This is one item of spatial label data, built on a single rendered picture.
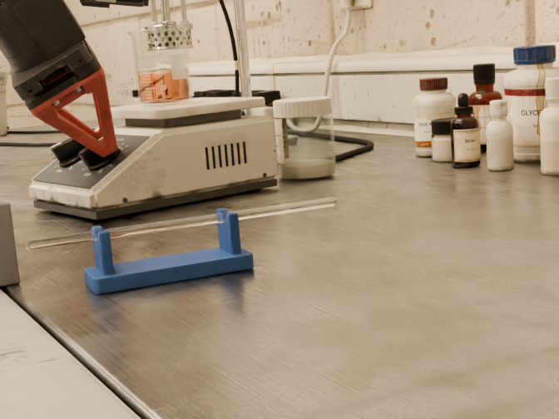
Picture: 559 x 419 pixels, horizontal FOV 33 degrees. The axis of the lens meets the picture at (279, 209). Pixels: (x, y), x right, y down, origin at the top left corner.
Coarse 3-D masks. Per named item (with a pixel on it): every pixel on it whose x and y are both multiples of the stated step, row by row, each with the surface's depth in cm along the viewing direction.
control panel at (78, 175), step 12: (120, 144) 85; (132, 144) 83; (120, 156) 82; (48, 168) 89; (60, 168) 87; (72, 168) 86; (84, 168) 84; (108, 168) 81; (36, 180) 88; (48, 180) 86; (60, 180) 85; (72, 180) 83; (84, 180) 82; (96, 180) 80
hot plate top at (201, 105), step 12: (120, 108) 90; (132, 108) 88; (144, 108) 87; (156, 108) 85; (168, 108) 84; (180, 108) 84; (192, 108) 85; (204, 108) 86; (216, 108) 87; (228, 108) 87; (240, 108) 88
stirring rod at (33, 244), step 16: (256, 208) 60; (272, 208) 61; (288, 208) 61; (304, 208) 62; (144, 224) 58; (160, 224) 58; (176, 224) 58; (192, 224) 59; (32, 240) 55; (48, 240) 56; (64, 240) 56; (80, 240) 56; (96, 240) 57
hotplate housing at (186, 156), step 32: (96, 128) 92; (128, 128) 88; (160, 128) 85; (192, 128) 85; (224, 128) 87; (256, 128) 89; (128, 160) 81; (160, 160) 83; (192, 160) 85; (224, 160) 87; (256, 160) 89; (32, 192) 88; (64, 192) 83; (96, 192) 79; (128, 192) 81; (160, 192) 83; (192, 192) 86; (224, 192) 88
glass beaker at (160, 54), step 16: (128, 32) 89; (144, 32) 87; (160, 32) 87; (176, 32) 87; (144, 48) 87; (160, 48) 87; (176, 48) 88; (144, 64) 88; (160, 64) 87; (176, 64) 88; (144, 80) 88; (160, 80) 87; (176, 80) 88; (144, 96) 88; (160, 96) 88; (176, 96) 88
